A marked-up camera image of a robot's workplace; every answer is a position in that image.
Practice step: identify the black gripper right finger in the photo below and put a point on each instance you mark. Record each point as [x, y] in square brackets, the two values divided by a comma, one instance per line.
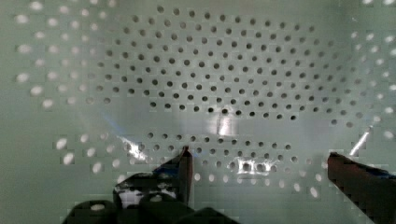
[371, 189]

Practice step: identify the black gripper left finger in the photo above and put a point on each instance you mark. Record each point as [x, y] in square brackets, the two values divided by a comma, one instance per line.
[172, 178]

